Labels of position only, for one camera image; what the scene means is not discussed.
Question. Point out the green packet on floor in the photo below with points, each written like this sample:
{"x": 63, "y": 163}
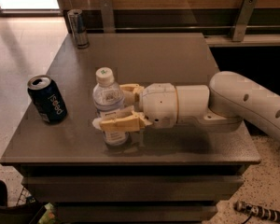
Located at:
{"x": 49, "y": 216}

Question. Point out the black white striped tool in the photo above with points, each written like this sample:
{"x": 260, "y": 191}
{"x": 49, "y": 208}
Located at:
{"x": 257, "y": 211}

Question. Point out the blue pepsi can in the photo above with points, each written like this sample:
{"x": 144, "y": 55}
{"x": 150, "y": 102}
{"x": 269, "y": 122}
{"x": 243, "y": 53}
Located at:
{"x": 47, "y": 98}

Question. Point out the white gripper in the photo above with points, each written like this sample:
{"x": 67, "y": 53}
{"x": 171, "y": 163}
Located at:
{"x": 159, "y": 104}

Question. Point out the black bag on floor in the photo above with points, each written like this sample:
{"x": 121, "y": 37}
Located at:
{"x": 28, "y": 213}

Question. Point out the clear plastic water bottle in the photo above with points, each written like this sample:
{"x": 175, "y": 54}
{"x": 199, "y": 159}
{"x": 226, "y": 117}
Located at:
{"x": 108, "y": 99}

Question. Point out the right metal wall bracket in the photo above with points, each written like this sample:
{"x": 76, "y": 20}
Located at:
{"x": 245, "y": 12}

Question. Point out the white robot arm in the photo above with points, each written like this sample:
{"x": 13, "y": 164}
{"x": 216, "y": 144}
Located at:
{"x": 228, "y": 99}

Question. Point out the silver redbull can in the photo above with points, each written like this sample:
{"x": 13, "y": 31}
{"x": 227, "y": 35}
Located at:
{"x": 78, "y": 28}

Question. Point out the dark drawer cabinet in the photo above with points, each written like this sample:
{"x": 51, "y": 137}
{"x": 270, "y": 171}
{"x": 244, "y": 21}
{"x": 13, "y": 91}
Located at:
{"x": 166, "y": 176}

